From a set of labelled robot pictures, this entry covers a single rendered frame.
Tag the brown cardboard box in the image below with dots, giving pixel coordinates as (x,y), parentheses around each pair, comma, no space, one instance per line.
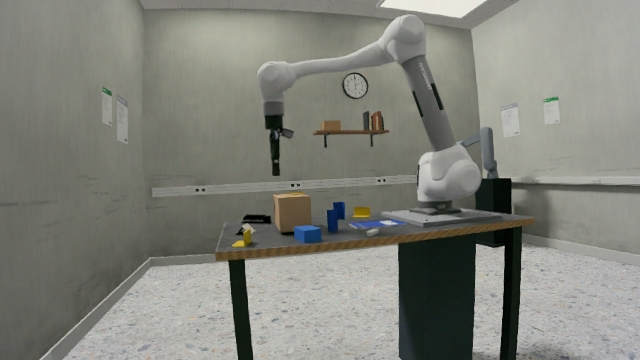
(294,211)

